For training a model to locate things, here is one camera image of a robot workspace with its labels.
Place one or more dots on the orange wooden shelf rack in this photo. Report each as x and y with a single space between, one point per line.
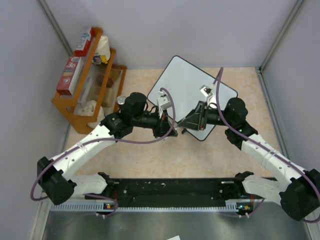
91 85

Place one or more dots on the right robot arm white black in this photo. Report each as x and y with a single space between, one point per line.
294 189

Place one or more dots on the upper red white box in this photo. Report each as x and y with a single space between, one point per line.
84 42

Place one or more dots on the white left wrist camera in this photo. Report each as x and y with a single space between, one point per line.
163 101

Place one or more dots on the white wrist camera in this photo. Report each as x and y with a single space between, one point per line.
209 92
163 101

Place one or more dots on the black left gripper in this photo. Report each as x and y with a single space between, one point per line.
163 126

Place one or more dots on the white whiteboard black frame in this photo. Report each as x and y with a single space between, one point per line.
183 80

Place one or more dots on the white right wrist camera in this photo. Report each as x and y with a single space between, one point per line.
209 92

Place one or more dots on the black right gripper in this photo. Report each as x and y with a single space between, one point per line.
197 119

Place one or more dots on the lower red foil box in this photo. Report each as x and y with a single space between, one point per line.
69 78

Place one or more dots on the white paper sheet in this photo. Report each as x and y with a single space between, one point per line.
177 237

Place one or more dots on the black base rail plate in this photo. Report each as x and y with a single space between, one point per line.
173 192

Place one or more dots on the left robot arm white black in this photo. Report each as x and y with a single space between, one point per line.
55 175

